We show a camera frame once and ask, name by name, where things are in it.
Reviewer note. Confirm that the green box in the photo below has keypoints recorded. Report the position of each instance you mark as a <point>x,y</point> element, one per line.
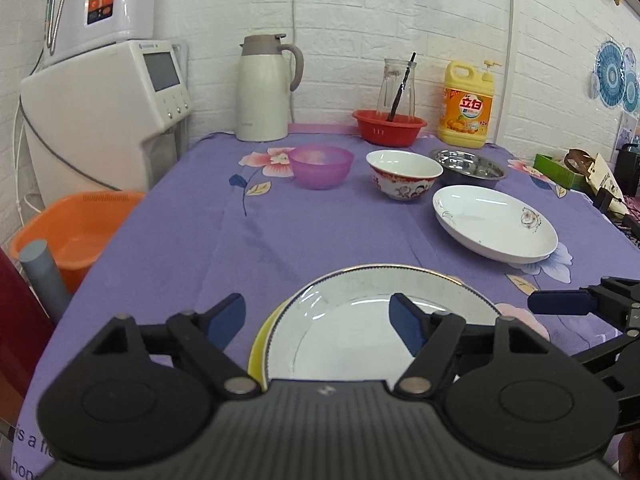
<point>555,170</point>

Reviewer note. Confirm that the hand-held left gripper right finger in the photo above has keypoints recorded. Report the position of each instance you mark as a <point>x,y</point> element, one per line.
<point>405,321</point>

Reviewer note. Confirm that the yellow plate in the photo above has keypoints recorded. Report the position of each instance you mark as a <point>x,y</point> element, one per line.
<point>257,350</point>

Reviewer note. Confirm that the dark red panel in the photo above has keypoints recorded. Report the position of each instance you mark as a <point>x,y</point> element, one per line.
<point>20,340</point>

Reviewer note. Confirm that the stainless steel bowl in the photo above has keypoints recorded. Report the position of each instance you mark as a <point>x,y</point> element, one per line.
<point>470,165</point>

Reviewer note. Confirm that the black device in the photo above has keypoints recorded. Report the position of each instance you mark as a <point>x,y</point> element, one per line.
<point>627,170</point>

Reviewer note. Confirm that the orange plastic basin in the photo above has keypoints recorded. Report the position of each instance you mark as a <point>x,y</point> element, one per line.
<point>75,240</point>

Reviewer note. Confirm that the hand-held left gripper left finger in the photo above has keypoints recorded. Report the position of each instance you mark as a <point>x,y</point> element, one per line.
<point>227,316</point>

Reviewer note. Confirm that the white wall conduit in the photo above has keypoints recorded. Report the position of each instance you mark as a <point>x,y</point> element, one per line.
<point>510,35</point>
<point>295,5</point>

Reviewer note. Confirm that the purple plastic bowl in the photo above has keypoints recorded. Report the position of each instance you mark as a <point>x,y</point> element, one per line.
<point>320,170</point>

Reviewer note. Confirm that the white gold rim plate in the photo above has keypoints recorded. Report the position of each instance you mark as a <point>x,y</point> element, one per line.
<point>350,310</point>

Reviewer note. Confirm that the cream thermos jug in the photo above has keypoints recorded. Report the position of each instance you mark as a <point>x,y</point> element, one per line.
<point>260,95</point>

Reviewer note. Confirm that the small wall picture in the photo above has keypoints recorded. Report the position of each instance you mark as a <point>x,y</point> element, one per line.
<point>630,132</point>

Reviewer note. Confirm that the blue round wall decoration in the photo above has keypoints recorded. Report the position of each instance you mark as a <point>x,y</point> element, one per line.
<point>611,75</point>

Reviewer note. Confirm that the red patterned ceramic bowl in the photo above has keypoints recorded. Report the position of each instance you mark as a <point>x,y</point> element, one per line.
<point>400,186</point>

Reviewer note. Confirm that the red plastic basin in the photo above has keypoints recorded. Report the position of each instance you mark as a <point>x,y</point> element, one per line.
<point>385,135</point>

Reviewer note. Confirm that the purple floral tablecloth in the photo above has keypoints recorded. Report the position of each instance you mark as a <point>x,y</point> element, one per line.
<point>200,240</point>

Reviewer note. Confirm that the black bottle brush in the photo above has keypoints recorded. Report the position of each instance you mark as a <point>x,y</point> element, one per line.
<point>401,87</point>

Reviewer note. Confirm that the printed paper bag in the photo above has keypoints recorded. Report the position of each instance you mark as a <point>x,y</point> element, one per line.
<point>607,180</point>

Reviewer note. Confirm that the yellow detergent bottle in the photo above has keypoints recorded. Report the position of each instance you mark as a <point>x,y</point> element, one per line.
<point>465,120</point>

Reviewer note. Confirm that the white wall water purifier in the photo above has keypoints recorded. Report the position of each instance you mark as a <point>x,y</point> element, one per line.
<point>125,0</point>

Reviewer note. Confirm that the white water dispenser with screen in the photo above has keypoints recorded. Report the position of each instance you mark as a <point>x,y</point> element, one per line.
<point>90,110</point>

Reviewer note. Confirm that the clear glass jar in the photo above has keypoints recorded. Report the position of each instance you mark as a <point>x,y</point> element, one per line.
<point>409,91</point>

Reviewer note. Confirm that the grey pipe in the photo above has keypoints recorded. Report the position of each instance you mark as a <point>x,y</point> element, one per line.
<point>42,280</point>

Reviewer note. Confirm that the white flower print plate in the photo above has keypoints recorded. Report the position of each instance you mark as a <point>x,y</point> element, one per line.
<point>490,225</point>

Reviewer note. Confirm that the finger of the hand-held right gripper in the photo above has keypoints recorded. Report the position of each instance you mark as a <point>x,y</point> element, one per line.
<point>610,355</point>
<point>555,302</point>

